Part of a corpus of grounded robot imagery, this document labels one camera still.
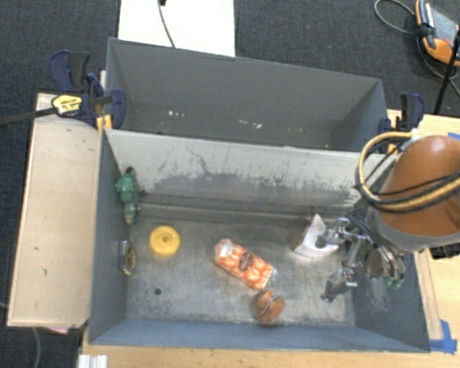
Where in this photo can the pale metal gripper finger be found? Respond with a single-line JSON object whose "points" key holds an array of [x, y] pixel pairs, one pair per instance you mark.
{"points": [[332, 239], [337, 284]]}

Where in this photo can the white angular plastic piece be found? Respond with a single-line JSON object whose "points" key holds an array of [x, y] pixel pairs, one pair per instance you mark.
{"points": [[309, 247]]}

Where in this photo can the brown round toy food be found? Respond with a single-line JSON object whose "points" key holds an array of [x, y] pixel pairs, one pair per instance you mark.
{"points": [[268, 306]]}

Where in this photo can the orange and white packet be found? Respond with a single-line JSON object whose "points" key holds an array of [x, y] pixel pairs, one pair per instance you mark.
{"points": [[242, 263]]}

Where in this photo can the grey metal bin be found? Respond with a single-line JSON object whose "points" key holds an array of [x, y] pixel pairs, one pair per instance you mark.
{"points": [[203, 298]]}

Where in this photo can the yellow round disc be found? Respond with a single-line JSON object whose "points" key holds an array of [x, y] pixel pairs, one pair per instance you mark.
{"points": [[164, 241]]}

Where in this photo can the small dark and yellow tool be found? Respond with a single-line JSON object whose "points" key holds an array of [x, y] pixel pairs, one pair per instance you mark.
{"points": [[127, 258]]}

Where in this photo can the green toy animal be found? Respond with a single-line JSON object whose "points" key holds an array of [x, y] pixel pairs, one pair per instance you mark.
{"points": [[128, 191]]}

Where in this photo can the pale wood flat board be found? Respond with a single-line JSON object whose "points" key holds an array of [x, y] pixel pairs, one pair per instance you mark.
{"points": [[56, 223]]}

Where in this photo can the black cylinder on white bracket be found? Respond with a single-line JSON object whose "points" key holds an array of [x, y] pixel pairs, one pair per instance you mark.
{"points": [[450, 251]]}

